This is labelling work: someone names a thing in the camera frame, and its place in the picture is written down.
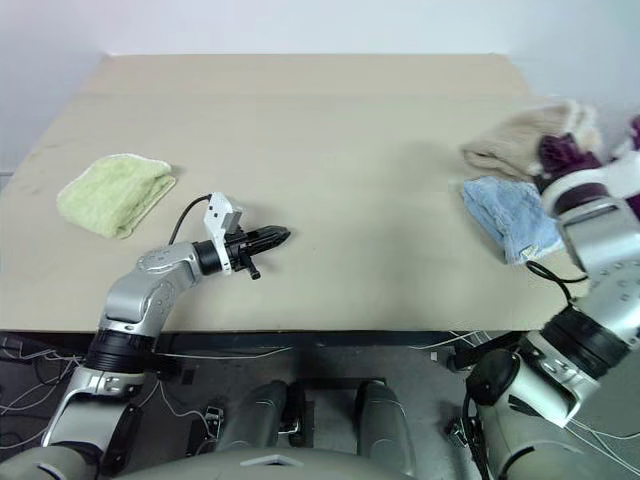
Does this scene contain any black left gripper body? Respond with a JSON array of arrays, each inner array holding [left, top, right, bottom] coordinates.
[[225, 225, 264, 282]]

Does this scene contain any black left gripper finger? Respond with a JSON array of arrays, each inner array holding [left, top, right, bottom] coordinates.
[[249, 233, 293, 252], [248, 224, 293, 241]]

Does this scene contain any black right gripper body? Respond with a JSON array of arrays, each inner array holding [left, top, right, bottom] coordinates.
[[537, 132, 604, 176]]

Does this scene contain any beige towel with white edge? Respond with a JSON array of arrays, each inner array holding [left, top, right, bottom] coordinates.
[[459, 98, 601, 180]]

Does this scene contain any light blue folded towel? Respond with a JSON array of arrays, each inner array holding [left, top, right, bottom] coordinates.
[[460, 174, 567, 266]]

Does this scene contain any light green folded towel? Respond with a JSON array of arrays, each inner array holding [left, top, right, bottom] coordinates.
[[55, 153, 178, 240]]

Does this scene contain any grey robot left leg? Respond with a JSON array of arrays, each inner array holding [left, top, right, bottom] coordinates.
[[217, 379, 290, 454]]

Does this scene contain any grey robot leg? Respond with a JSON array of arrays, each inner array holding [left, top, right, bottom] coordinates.
[[355, 379, 417, 477], [217, 379, 290, 454]]

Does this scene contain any black robot stand base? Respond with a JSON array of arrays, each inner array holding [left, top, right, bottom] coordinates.
[[279, 375, 387, 451]]

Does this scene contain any grey robot right leg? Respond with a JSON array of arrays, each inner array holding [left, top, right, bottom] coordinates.
[[355, 379, 417, 477]]

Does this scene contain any silver robot torso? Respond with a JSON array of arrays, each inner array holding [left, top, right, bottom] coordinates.
[[0, 443, 419, 480]]

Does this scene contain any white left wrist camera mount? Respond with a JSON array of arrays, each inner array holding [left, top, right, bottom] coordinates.
[[202, 191, 246, 278]]

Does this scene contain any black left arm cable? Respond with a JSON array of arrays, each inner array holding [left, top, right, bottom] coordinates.
[[168, 194, 212, 246]]

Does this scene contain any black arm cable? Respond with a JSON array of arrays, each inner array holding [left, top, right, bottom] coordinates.
[[168, 194, 212, 246], [524, 259, 592, 307]]

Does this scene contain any dark table frame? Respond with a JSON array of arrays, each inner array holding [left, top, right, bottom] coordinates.
[[0, 328, 506, 374]]

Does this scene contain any white floor cable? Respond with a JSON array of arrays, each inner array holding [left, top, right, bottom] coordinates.
[[0, 347, 89, 417], [149, 343, 297, 362], [567, 417, 640, 476]]

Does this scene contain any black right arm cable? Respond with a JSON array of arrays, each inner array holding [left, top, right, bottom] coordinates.
[[524, 259, 592, 307]]

